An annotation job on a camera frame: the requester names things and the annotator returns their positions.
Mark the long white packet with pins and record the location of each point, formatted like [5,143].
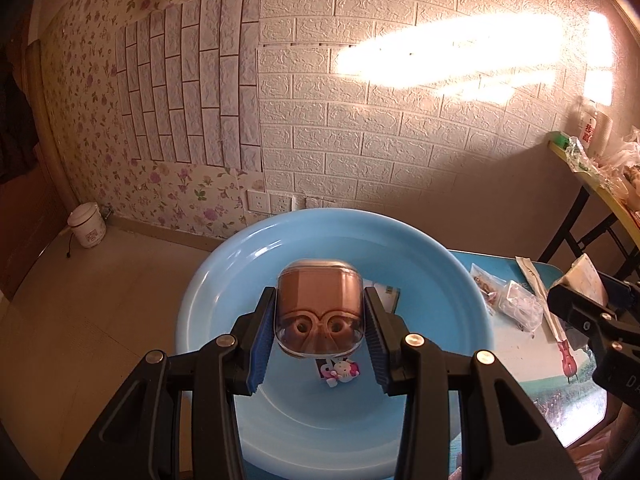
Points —
[539,282]
[526,269]

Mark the white bottle with red label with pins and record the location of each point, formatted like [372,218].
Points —
[587,130]

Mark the pink clear earbuds case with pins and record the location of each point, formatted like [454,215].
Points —
[317,305]

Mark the white rice cooker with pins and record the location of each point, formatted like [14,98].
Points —
[87,225]

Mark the person's right forearm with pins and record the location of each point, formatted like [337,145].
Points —
[622,440]

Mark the small picture-printed table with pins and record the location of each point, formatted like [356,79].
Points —
[550,410]

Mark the brown wooden panel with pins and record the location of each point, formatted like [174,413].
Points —
[35,240]

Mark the clear plastic bag of food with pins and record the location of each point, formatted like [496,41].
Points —
[625,157]

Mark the white wall socket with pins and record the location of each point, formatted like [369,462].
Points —
[281,203]
[259,202]

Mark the clear bag of brown snacks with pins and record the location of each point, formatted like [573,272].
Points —
[484,284]

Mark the light blue plastic basin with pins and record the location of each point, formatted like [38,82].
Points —
[300,430]

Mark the stack of paper cups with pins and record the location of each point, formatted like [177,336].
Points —
[604,130]

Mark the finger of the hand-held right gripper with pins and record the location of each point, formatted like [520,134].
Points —
[620,287]
[575,307]

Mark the cream tissue pack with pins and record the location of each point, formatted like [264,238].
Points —
[582,277]

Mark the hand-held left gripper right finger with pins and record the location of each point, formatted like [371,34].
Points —
[378,355]

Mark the wooden folding table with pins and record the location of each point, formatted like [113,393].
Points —
[600,195]

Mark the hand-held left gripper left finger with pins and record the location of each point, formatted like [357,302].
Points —
[260,355]

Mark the pink kitty figurine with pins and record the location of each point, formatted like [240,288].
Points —
[342,371]

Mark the greenish crumpled plastic bag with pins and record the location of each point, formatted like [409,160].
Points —
[575,155]

